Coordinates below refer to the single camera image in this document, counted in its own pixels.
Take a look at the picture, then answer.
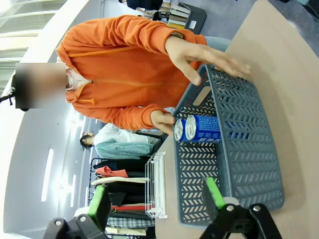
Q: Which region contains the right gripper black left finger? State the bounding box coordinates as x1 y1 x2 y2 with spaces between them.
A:
43 184 112 239

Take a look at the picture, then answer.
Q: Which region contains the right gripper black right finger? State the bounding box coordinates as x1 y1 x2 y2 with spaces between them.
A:
199 176 284 239

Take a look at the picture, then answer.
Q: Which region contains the grey plastic lattice basket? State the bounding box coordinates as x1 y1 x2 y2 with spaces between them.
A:
172 63 285 224

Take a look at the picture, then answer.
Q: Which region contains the blue drink can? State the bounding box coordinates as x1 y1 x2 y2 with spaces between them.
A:
173 119 187 142
184 114 223 144

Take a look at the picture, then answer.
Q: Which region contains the person's right forearm orange sleeve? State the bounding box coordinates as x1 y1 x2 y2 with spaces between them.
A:
99 104 168 130

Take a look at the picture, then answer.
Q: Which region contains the person's left forearm orange sleeve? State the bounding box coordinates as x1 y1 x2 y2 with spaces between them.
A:
119 14 185 54

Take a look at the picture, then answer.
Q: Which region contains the person's right hand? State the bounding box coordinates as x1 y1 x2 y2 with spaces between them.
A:
150 110 176 135

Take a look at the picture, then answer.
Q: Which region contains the person's left hand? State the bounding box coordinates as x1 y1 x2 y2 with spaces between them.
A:
164 35 252 86

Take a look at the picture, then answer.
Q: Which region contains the cream hanging garment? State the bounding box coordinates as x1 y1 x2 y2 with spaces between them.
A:
91 176 148 187

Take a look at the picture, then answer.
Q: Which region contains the orange hanging garment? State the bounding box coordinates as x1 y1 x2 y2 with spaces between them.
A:
95 166 130 178

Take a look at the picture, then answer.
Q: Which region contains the plaid hanging garment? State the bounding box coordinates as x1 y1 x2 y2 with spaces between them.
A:
106 216 156 228

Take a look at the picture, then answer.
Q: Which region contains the bystander in white shirt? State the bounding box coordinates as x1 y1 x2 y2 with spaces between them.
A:
79 123 161 160

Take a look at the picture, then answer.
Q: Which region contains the person in orange hoodie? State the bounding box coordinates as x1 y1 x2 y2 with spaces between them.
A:
14 14 207 131

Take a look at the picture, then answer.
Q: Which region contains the dark grey storage bin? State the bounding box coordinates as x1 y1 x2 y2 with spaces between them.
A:
152 2 207 34

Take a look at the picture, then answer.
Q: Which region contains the white wire can dispenser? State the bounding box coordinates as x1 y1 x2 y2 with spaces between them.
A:
144 150 168 220

